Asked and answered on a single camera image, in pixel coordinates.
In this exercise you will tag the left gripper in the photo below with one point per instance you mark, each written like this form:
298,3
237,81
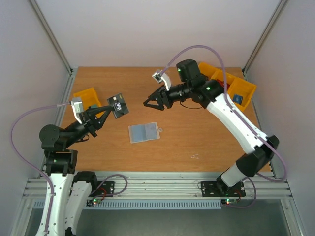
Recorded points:
90,120

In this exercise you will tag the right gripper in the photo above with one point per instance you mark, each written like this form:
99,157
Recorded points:
166,99

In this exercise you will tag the black VIP credit card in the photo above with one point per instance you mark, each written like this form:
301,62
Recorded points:
119,105

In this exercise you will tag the beige card holder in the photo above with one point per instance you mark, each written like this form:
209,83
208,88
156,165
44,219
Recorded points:
144,132

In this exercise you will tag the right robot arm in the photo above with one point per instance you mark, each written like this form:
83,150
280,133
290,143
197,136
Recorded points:
258,147

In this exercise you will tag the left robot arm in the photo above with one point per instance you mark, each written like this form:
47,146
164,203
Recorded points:
67,190

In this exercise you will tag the yellow bin with black cards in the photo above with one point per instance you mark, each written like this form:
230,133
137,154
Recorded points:
208,70

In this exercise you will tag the blue card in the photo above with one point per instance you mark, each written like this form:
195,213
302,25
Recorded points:
237,99

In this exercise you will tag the single yellow bin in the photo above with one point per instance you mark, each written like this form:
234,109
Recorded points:
89,97

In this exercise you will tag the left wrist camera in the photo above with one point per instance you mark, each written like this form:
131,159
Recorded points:
77,108

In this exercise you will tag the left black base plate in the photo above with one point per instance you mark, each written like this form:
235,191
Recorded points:
106,189

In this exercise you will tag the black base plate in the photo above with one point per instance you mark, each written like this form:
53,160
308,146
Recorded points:
209,189
106,189

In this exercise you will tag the grey slotted cable duct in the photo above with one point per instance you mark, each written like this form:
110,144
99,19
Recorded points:
153,204

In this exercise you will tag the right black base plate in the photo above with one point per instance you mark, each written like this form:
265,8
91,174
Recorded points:
209,189

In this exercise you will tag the aluminium rail frame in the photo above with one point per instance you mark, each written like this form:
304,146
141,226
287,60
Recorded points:
194,145

